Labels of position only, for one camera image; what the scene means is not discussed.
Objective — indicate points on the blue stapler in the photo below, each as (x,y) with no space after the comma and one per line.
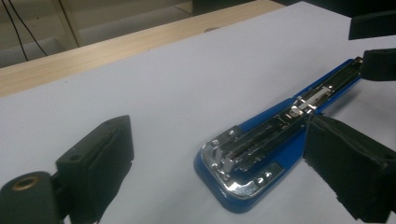
(289,155)

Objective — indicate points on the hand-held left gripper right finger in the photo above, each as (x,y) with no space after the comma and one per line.
(351,165)

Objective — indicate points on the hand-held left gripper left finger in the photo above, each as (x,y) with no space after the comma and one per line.
(93,168)

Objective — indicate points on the wooden table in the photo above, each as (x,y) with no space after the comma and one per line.
(93,59)

